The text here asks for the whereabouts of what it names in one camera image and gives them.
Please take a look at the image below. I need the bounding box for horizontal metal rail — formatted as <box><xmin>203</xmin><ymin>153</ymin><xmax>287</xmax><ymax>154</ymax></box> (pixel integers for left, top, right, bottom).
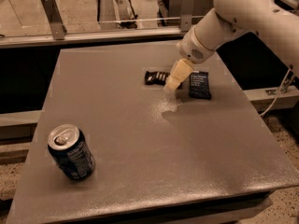
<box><xmin>0</xmin><ymin>26</ymin><xmax>185</xmax><ymax>49</ymax></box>

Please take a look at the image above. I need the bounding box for right metal bracket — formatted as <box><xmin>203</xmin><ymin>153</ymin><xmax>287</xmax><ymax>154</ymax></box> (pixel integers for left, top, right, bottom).
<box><xmin>180</xmin><ymin>0</ymin><xmax>194</xmax><ymax>32</ymax></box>

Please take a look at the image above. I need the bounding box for left metal bracket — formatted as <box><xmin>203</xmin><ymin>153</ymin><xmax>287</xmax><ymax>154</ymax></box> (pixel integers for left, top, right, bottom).
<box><xmin>40</xmin><ymin>0</ymin><xmax>67</xmax><ymax>40</ymax></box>

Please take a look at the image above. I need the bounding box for metal bracket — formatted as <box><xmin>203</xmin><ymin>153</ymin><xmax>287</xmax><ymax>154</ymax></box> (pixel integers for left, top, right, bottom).
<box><xmin>40</xmin><ymin>0</ymin><xmax>67</xmax><ymax>40</ymax></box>
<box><xmin>180</xmin><ymin>0</ymin><xmax>194</xmax><ymax>32</ymax></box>

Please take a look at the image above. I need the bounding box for white cable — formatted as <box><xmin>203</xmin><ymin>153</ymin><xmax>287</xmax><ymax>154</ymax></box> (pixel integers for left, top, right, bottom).
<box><xmin>259</xmin><ymin>66</ymin><xmax>293</xmax><ymax>119</ymax></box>

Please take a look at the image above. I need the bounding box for black chocolate rxbar wrapper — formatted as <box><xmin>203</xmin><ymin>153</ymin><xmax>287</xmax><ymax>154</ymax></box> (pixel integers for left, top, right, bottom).
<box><xmin>144</xmin><ymin>71</ymin><xmax>170</xmax><ymax>86</ymax></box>

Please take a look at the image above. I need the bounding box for blue soda can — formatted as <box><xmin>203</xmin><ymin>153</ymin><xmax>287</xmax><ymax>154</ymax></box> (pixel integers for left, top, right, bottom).
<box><xmin>48</xmin><ymin>124</ymin><xmax>95</xmax><ymax>180</ymax></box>

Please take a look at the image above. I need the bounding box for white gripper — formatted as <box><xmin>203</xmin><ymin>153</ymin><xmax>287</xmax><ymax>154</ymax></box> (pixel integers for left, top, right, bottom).
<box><xmin>164</xmin><ymin>27</ymin><xmax>214</xmax><ymax>92</ymax></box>

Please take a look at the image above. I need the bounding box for blue blueberry rxbar wrapper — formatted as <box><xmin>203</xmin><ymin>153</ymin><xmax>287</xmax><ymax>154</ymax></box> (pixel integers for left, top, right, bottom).
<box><xmin>189</xmin><ymin>71</ymin><xmax>212</xmax><ymax>100</ymax></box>

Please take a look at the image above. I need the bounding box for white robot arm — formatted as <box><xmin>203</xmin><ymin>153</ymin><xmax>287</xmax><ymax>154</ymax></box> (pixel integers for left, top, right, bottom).
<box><xmin>164</xmin><ymin>0</ymin><xmax>299</xmax><ymax>91</ymax></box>

